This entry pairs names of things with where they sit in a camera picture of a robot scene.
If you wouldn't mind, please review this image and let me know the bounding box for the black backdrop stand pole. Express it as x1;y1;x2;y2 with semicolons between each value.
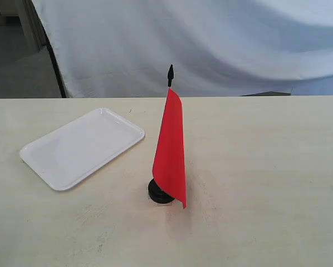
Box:
44;30;67;98

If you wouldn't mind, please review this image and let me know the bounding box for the beige cabinet in background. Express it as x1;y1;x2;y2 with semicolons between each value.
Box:
0;0;46;52

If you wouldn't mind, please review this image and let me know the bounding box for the red flag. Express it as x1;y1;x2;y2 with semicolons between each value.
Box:
152;66;187;208

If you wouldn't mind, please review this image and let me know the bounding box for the white backdrop cloth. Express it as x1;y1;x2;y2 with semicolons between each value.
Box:
33;1;333;97

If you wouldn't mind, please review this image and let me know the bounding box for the white rectangular plastic tray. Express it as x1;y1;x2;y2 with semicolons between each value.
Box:
19;108;145;191

